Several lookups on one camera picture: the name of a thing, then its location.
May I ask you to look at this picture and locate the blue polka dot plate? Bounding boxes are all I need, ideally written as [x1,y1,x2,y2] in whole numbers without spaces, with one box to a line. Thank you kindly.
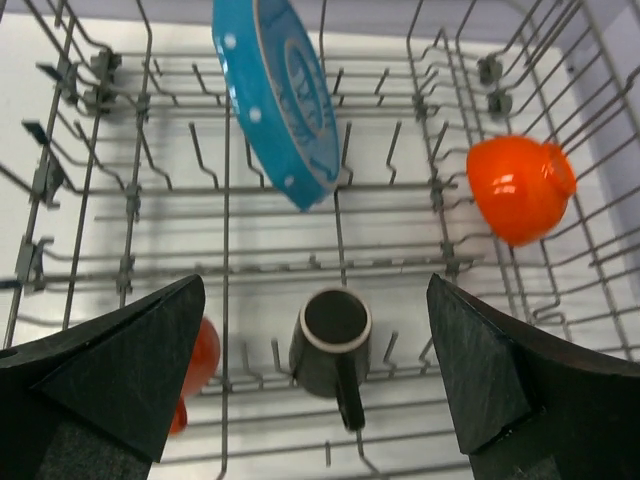
[212,1,341,211]

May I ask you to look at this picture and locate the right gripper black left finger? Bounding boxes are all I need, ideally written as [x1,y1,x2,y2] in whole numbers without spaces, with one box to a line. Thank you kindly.
[1,274,205,479]

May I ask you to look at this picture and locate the dark brown mug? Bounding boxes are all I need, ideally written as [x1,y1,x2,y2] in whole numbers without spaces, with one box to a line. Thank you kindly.
[289,286,373,432]

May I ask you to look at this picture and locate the grey wire dish rack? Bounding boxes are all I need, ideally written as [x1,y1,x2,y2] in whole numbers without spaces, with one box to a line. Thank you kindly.
[1,1,639,479]

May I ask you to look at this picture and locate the orange bowl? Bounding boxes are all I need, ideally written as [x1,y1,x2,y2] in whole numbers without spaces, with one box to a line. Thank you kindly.
[466,135,577,247]

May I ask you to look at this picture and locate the orange ceramic cup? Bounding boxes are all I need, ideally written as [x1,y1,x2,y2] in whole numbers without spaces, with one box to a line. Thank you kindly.
[169,317,221,435]

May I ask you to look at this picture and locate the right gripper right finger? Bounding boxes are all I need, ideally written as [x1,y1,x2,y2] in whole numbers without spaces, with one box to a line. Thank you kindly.
[426,275,639,479]

